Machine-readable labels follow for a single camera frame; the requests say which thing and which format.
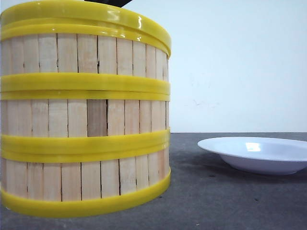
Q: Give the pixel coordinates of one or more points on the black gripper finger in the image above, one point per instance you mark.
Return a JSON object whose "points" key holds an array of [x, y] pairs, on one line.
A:
{"points": [[117, 3]]}

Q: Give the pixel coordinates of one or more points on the woven bamboo steamer lid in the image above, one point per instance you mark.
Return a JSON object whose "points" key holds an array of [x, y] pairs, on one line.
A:
{"points": [[82, 17]]}

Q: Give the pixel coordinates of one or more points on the front bamboo steamer drawer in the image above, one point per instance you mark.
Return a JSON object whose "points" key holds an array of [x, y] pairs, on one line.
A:
{"points": [[82, 189]]}

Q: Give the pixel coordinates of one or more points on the white plate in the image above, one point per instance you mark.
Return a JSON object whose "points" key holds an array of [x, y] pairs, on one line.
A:
{"points": [[272, 156]]}

